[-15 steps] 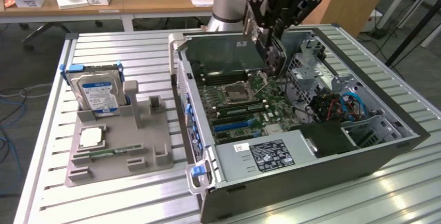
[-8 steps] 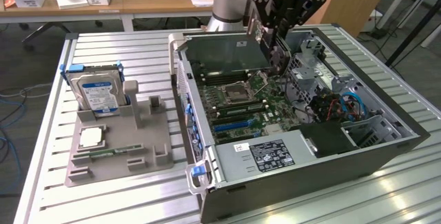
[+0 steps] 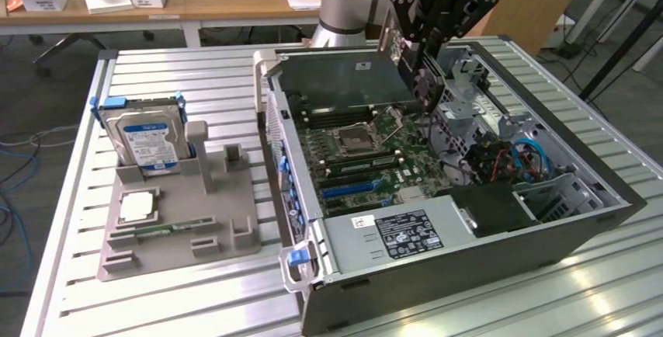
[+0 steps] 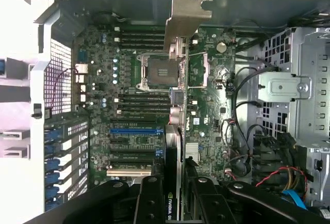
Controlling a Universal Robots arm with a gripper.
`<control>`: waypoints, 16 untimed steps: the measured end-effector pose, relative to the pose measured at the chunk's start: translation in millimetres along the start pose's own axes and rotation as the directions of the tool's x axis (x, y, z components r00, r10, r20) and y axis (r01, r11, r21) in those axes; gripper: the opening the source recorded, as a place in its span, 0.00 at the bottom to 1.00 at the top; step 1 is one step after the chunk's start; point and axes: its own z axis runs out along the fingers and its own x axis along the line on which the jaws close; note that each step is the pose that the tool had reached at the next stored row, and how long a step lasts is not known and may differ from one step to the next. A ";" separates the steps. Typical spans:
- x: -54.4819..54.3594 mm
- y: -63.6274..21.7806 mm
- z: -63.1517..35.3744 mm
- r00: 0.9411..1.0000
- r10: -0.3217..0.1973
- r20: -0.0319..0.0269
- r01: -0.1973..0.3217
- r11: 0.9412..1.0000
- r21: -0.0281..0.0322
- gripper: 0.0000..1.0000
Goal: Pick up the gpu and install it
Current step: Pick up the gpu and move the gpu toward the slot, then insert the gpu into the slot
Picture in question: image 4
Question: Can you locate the metal disk bay cage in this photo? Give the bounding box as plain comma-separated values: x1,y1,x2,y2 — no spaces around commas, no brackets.
257,26,330,152

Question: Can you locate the red wire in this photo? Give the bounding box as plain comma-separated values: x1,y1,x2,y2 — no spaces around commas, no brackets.
255,166,307,187

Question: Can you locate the small silver heatsink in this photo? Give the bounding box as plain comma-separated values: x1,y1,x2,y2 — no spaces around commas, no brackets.
185,142,201,163

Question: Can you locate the green motherboard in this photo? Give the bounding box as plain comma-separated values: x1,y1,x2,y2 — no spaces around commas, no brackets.
73,25,238,186

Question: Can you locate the blue wire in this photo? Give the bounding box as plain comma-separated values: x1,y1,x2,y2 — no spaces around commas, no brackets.
280,189,309,211

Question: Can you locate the metal CPU socket cover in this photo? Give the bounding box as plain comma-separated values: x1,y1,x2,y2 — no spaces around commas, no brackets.
202,53,211,87

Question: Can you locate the black expansion slot blue latch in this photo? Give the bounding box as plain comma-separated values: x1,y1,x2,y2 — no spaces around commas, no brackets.
110,149,164,158

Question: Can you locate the white PCI expansion slot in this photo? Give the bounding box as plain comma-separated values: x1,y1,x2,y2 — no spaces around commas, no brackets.
106,166,153,178

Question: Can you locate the open black PC case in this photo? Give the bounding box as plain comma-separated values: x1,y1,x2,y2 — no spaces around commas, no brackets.
0,0,330,224

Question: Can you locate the CPU socket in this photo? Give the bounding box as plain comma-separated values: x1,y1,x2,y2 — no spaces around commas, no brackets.
135,51,181,92

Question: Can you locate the orange and yellow wire bundle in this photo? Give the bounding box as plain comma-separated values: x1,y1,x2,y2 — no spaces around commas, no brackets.
282,168,305,191

